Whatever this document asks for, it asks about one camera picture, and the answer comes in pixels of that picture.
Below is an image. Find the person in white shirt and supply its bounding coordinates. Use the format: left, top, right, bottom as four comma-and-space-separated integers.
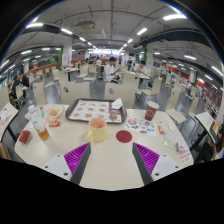
104, 57, 120, 83

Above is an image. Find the crumpled white napkin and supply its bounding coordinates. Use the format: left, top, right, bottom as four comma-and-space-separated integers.
111, 98, 123, 109

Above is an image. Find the red paper cup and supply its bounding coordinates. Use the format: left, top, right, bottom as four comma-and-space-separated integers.
145, 101, 159, 121

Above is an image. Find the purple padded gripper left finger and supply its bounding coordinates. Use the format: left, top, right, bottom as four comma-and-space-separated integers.
43, 143, 91, 185

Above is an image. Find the round red coaster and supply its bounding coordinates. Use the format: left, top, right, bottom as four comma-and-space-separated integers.
116, 130, 132, 143

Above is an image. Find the beige chair far right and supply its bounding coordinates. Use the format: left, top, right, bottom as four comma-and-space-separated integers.
165, 89, 186, 124

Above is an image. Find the brown food tray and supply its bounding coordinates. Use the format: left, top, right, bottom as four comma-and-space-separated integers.
65, 99, 127, 124

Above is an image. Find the red box on table edge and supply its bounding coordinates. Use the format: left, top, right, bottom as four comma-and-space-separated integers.
19, 130, 31, 144

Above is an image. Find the clear plastic food bag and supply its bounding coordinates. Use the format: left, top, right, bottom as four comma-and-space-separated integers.
45, 105, 65, 122

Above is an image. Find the small red packet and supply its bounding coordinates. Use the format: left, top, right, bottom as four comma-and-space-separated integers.
49, 121, 60, 127

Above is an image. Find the clear plastic wrapper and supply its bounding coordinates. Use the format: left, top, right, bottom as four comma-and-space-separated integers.
164, 133, 179, 150

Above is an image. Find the small red sachet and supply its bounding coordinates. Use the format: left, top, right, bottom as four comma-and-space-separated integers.
158, 126, 165, 135

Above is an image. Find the person in black left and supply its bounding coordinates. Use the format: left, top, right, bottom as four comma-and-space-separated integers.
12, 75, 22, 99

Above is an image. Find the clear plastic tea bottle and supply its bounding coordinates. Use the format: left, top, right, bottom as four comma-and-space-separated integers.
28, 105, 49, 141

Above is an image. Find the red white leaflet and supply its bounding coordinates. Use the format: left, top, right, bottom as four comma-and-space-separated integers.
178, 149, 193, 164

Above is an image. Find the beige chair left front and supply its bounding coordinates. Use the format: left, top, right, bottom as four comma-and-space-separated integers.
61, 82, 90, 105

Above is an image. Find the beige chair behind cup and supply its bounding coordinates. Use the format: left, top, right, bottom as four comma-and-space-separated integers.
142, 78, 162, 99

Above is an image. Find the pale yellow mug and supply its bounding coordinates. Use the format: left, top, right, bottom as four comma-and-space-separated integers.
87, 118, 107, 142

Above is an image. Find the beige chair right front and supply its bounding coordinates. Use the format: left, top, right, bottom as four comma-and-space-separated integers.
104, 83, 136, 109

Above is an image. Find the colourful sticker sheet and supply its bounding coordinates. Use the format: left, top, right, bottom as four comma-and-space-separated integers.
125, 117, 156, 137

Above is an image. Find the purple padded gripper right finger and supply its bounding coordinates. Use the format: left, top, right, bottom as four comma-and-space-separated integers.
132, 143, 182, 185

